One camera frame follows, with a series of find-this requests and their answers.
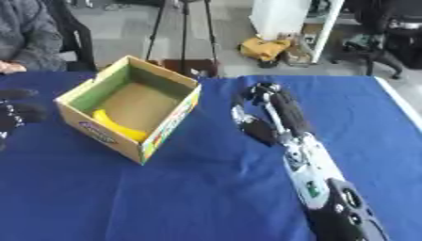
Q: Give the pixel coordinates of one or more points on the tan cardboard box green inside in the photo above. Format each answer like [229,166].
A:
[132,106]

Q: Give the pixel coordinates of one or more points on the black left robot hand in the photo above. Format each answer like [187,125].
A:
[16,111]

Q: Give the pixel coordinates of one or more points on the person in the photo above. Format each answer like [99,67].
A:
[30,33]

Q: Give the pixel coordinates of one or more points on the black tripod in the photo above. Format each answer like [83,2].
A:
[182,31]

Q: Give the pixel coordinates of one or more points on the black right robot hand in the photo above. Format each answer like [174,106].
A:
[288,111]

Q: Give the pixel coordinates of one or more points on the person's hand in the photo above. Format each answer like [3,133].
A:
[10,67]

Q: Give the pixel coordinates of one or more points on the white cabinet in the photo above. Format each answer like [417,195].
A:
[294,23]

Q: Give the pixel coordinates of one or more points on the yellow toy banana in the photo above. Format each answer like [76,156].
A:
[116,125]

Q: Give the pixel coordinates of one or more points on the black office chair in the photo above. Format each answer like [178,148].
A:
[384,34]

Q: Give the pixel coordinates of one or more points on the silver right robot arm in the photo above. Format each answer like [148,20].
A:
[324,179]

